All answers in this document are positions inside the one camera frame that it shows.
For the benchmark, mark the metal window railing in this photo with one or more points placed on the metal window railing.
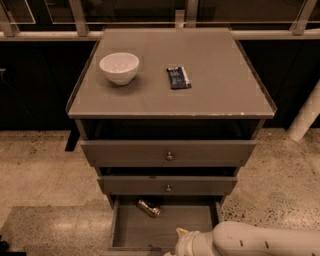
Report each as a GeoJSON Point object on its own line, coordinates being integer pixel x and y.
{"type": "Point", "coordinates": [88, 19]}

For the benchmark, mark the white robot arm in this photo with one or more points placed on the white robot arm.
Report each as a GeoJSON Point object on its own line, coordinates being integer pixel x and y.
{"type": "Point", "coordinates": [275, 208]}

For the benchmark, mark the grey drawer cabinet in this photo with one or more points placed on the grey drawer cabinet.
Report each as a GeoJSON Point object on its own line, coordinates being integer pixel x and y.
{"type": "Point", "coordinates": [224, 85]}

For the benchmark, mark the white ceramic bowl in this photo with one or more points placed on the white ceramic bowl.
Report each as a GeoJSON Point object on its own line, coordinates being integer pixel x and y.
{"type": "Point", "coordinates": [120, 68]}

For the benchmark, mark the grey middle drawer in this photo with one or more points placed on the grey middle drawer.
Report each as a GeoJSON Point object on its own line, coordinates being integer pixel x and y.
{"type": "Point", "coordinates": [217, 181]}

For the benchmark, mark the orange soda can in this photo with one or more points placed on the orange soda can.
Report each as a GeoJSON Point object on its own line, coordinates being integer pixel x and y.
{"type": "Point", "coordinates": [149, 208]}

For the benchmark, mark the blue snack packet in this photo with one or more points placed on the blue snack packet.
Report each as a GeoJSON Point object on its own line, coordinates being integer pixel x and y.
{"type": "Point", "coordinates": [178, 78]}

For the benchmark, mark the brass top drawer knob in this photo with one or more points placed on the brass top drawer knob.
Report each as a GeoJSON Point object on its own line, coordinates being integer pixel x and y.
{"type": "Point", "coordinates": [169, 156]}

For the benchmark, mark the grey top drawer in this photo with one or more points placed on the grey top drawer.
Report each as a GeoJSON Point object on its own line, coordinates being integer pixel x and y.
{"type": "Point", "coordinates": [145, 143]}

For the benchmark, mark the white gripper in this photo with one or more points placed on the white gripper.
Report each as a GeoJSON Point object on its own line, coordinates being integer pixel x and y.
{"type": "Point", "coordinates": [184, 244]}

